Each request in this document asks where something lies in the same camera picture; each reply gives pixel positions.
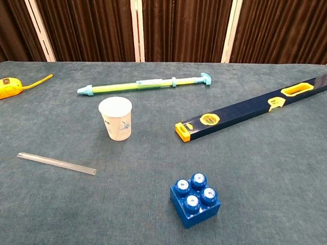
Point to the clear plastic tube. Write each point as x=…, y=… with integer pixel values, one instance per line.
x=57, y=163

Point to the white paper cup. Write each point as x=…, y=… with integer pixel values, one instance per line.
x=117, y=123

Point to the teal table cloth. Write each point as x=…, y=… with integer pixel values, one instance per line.
x=140, y=159

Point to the green and blue water squirter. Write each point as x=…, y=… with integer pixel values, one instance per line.
x=113, y=87

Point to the navy and yellow spirit level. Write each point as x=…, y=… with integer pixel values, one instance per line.
x=247, y=109

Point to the blue toy building block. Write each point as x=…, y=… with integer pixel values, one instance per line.
x=195, y=212

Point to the brown curtain panel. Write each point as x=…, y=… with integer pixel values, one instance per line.
x=83, y=25
x=185, y=26
x=285, y=30
x=11, y=28

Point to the yellow tape measure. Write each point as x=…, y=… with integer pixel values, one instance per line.
x=7, y=88

